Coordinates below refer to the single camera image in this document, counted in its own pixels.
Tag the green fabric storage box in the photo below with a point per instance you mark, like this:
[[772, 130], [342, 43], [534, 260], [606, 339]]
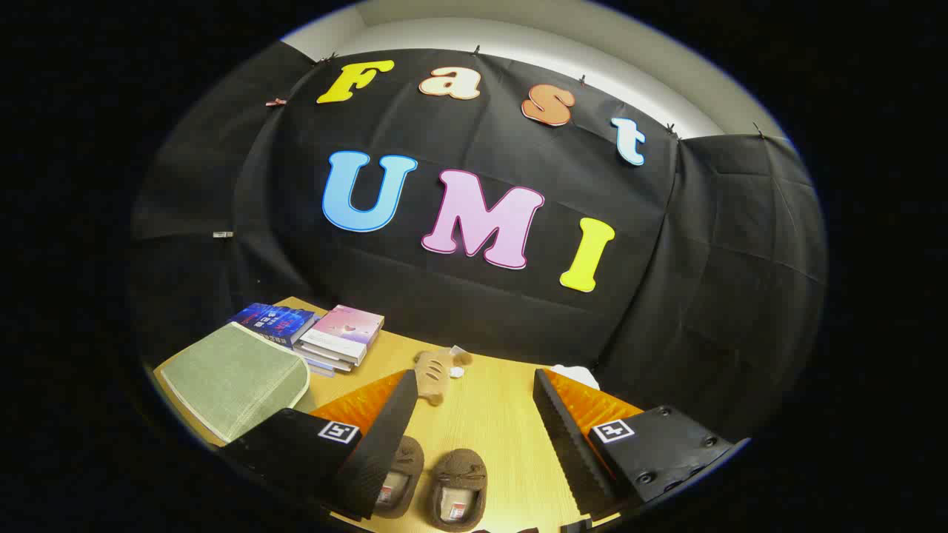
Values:
[[229, 377]]

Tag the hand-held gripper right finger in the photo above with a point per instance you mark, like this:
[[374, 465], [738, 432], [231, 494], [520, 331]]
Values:
[[566, 437]]

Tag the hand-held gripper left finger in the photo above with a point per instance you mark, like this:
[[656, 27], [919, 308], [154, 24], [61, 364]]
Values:
[[385, 437]]

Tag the pink cover book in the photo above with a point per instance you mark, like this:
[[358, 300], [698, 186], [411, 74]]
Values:
[[344, 329]]

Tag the black backdrop cloth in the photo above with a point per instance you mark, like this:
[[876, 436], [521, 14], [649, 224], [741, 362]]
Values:
[[415, 126]]

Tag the dark blue book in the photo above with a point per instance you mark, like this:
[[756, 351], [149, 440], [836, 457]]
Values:
[[270, 320]]

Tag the brown fuzzy shoe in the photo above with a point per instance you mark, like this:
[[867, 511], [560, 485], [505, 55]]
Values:
[[459, 474], [411, 459]]

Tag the brown striped plush toy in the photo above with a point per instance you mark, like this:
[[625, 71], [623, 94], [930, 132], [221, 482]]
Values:
[[433, 374]]

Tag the white paperback book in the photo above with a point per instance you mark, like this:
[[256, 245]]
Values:
[[329, 358]]

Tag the light blue book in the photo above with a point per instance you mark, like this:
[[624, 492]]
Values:
[[315, 369]]

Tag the white soft item red label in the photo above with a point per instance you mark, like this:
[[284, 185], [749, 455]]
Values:
[[574, 374]]

